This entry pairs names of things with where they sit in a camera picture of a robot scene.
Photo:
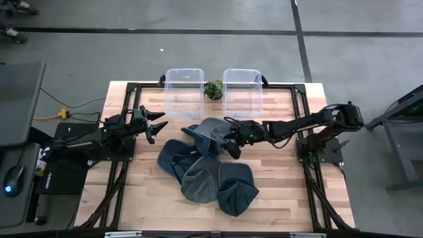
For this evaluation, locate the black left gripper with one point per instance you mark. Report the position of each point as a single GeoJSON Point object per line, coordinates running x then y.
{"type": "Point", "coordinates": [148, 127]}

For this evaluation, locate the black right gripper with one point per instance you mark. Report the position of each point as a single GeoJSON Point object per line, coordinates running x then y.
{"type": "Point", "coordinates": [248, 132]}

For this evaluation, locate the blue baseball cap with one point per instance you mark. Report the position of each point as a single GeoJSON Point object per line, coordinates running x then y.
{"type": "Point", "coordinates": [168, 158]}
{"type": "Point", "coordinates": [190, 129]}

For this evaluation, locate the dark teal baseball cap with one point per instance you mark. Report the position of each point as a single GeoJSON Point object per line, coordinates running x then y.
{"type": "Point", "coordinates": [238, 198]}

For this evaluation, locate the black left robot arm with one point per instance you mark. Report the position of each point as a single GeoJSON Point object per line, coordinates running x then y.
{"type": "Point", "coordinates": [99, 135]}

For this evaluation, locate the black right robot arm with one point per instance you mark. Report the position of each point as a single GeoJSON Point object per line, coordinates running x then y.
{"type": "Point", "coordinates": [297, 124]}

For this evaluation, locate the clear plastic bin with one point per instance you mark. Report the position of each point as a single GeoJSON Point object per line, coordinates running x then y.
{"type": "Point", "coordinates": [184, 99]}
{"type": "Point", "coordinates": [243, 96]}

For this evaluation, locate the small green potted plant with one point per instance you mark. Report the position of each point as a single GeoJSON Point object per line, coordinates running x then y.
{"type": "Point", "coordinates": [213, 90]}

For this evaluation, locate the black Trossen case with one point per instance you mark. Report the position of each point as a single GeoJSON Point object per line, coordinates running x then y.
{"type": "Point", "coordinates": [66, 178]}

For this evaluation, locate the white yellow paper tag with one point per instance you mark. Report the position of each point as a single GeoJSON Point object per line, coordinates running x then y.
{"type": "Point", "coordinates": [41, 165]}

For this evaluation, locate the dark grey side panel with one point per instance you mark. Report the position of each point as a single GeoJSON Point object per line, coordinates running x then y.
{"type": "Point", "coordinates": [20, 99]}

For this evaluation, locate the black caster wheel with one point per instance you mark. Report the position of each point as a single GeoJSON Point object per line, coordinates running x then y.
{"type": "Point", "coordinates": [40, 221]}

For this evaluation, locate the black computer mouse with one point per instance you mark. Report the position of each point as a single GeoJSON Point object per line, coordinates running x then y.
{"type": "Point", "coordinates": [14, 180]}

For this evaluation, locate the grey desk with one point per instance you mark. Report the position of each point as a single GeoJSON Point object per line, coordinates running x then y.
{"type": "Point", "coordinates": [20, 211]}

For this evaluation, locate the person's shoe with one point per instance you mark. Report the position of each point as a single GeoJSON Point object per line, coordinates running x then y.
{"type": "Point", "coordinates": [24, 6]}
{"type": "Point", "coordinates": [13, 34]}

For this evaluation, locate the grey metal side table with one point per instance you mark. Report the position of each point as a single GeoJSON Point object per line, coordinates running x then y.
{"type": "Point", "coordinates": [403, 145]}

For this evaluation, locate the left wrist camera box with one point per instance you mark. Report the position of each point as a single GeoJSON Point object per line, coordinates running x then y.
{"type": "Point", "coordinates": [138, 115]}

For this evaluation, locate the black aluminium table frame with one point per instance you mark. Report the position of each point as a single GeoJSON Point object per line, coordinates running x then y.
{"type": "Point", "coordinates": [299, 88]}

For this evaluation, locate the white metal bracket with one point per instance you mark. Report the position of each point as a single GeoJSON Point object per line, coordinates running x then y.
{"type": "Point", "coordinates": [307, 235]}
{"type": "Point", "coordinates": [122, 234]}

